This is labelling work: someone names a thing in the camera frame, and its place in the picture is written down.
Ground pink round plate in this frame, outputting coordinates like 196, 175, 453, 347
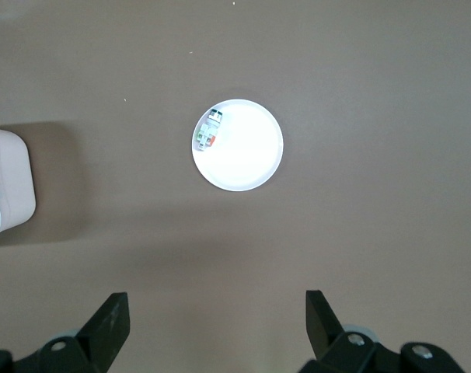
191, 98, 285, 193

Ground green white push-button switch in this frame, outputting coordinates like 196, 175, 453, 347
195, 109, 225, 152

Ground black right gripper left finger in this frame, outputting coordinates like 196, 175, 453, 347
0, 291, 132, 373

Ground white storage box grey latches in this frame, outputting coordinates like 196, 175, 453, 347
0, 126, 37, 247

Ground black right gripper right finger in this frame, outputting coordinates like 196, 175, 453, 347
301, 289, 469, 373

